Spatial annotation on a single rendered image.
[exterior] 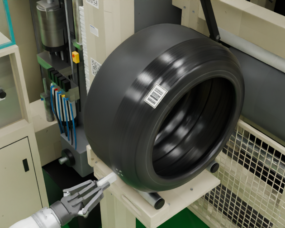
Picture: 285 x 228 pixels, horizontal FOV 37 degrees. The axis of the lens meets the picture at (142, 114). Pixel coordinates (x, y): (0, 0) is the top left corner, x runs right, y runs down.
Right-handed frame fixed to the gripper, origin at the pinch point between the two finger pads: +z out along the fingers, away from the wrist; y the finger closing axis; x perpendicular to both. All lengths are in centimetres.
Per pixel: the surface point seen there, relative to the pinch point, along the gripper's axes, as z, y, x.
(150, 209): 10.0, -8.0, 17.5
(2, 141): -15, 58, 13
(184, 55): 30.0, -7.1, -38.0
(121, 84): 12.5, 1.7, -32.6
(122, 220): 16, 26, 68
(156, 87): 17.3, -9.0, -34.4
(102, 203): 12, 36, 61
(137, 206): 7.5, -3.6, 17.7
